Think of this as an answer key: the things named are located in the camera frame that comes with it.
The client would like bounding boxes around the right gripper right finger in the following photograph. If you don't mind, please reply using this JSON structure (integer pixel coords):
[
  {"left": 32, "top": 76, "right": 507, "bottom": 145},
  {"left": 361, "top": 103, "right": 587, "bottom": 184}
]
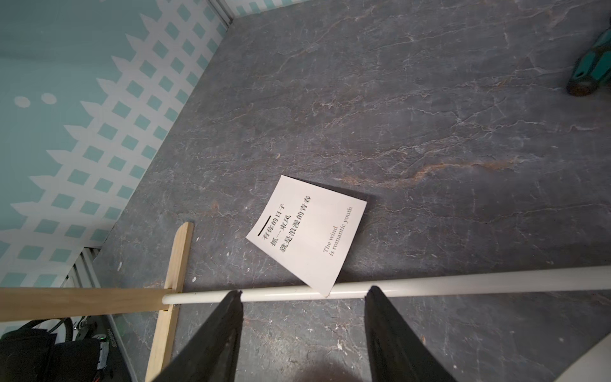
[{"left": 364, "top": 286, "right": 454, "bottom": 381}]

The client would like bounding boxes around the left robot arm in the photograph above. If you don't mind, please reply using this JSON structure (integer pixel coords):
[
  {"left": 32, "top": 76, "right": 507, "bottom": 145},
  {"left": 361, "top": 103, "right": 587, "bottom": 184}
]
[{"left": 1, "top": 316, "right": 133, "bottom": 381}]

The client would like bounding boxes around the green yellow screwdriver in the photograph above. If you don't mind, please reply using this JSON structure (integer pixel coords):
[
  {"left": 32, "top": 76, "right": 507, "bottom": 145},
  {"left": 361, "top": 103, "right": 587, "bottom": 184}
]
[{"left": 566, "top": 28, "right": 610, "bottom": 96}]

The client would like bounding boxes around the wooden clothesline rack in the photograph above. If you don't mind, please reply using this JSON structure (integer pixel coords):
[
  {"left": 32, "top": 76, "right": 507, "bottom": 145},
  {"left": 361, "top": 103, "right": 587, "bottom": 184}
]
[{"left": 1, "top": 222, "right": 610, "bottom": 380}]

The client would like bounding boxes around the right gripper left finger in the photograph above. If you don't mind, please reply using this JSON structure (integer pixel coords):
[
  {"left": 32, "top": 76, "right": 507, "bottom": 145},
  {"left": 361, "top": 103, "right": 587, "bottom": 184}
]
[{"left": 154, "top": 291, "right": 243, "bottom": 382}]

